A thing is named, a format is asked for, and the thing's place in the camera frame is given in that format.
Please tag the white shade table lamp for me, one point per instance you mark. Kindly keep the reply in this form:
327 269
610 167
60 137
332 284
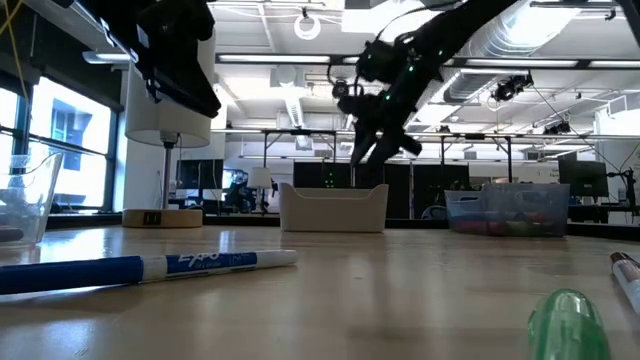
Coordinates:
165 125

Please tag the blue dry-erase marker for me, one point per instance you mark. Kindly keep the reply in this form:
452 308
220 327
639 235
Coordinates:
75 274

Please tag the brown white dry-erase marker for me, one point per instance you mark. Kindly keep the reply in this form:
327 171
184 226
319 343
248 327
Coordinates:
629 277

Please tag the small white table lamp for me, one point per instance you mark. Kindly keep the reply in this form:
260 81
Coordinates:
260 177

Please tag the clear shallow plastic bin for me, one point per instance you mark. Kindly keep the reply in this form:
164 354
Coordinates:
30 200

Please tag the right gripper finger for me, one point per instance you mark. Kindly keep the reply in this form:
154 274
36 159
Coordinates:
362 147
385 152

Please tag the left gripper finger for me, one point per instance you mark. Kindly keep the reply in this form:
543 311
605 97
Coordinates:
192 95

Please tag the translucent green pen highlighter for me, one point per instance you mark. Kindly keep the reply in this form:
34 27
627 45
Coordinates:
567 330

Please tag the white plastic bin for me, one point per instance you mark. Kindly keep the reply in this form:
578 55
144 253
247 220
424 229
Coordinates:
332 207

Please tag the large pink highlighter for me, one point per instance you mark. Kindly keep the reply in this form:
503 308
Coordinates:
475 227

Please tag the black cabinet row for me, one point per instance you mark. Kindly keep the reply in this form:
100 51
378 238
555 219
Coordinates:
430 185

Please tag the black dome ceiling camera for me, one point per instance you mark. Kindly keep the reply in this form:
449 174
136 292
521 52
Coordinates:
340 90

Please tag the black aluminium table frame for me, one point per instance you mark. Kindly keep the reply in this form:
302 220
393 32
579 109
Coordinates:
240 220

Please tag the black tripod stand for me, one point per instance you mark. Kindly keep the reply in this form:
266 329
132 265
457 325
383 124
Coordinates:
631 190

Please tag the long ceiling light bar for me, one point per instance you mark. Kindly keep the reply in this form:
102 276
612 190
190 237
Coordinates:
275 59

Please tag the grey translucent plastic bin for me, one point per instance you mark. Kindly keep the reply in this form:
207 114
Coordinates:
525 200

